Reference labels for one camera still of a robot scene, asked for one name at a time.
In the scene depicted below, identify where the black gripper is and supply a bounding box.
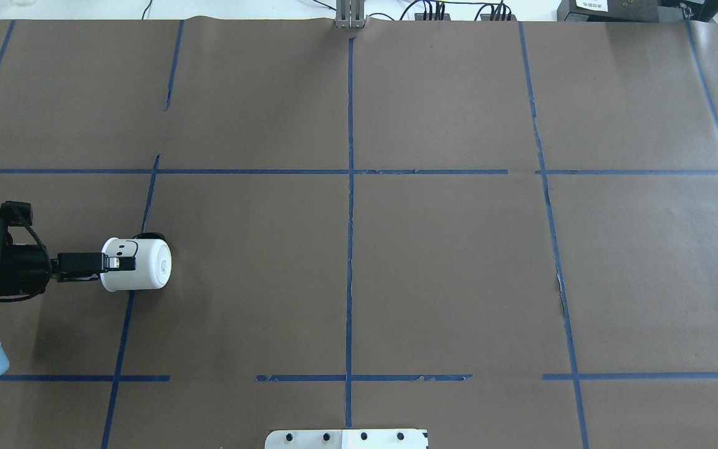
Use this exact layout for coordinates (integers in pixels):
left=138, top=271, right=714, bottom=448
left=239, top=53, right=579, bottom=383
left=0, top=244, right=136, bottom=297

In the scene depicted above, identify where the white mug with smiley face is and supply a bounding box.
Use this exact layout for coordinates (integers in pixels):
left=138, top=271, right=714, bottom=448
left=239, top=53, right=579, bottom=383
left=100, top=233, right=172, bottom=292

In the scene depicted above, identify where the lower horizontal blue tape strip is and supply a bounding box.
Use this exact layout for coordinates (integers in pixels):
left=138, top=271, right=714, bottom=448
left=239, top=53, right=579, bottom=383
left=0, top=372, right=718, bottom=383

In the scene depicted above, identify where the long horizontal blue tape strip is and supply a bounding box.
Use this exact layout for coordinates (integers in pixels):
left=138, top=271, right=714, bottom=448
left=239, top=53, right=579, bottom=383
left=0, top=168, right=718, bottom=176

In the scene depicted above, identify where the left vertical blue tape strip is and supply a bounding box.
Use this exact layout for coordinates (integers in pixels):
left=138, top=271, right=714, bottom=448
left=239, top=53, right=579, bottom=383
left=100, top=20, right=185, bottom=449

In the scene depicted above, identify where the vertical blue tape strip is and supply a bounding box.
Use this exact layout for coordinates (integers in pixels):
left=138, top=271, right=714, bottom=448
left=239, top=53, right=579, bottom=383
left=100, top=20, right=185, bottom=449
left=517, top=22, right=590, bottom=448
left=344, top=37, right=355, bottom=429

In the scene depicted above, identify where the white metal mounting plate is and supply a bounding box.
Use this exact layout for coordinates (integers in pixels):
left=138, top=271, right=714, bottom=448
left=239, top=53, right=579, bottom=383
left=264, top=428, right=429, bottom=448

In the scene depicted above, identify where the centre vertical blue tape strip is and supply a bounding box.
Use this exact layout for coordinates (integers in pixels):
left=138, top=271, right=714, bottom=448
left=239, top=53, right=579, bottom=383
left=344, top=37, right=355, bottom=429

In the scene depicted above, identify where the brown paper table cover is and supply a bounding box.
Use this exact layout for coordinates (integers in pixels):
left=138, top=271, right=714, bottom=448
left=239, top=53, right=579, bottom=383
left=0, top=17, right=718, bottom=448

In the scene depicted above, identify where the black power strip with plugs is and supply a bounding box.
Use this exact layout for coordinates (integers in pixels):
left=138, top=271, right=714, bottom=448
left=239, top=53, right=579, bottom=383
left=399, top=1, right=517, bottom=22

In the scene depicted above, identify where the right vertical blue tape strip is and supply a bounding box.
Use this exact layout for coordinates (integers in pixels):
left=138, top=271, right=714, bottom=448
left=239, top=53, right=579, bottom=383
left=517, top=22, right=590, bottom=448

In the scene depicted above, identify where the black device with white label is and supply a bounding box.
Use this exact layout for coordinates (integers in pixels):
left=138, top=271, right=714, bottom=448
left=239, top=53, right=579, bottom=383
left=556, top=1, right=686, bottom=23

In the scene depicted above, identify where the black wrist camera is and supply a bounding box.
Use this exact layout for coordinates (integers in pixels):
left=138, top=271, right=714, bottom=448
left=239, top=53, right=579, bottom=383
left=0, top=201, right=32, bottom=246

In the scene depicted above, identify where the grey aluminium post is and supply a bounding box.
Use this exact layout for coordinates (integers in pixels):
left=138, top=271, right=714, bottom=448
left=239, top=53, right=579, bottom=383
left=335, top=0, right=366, bottom=29

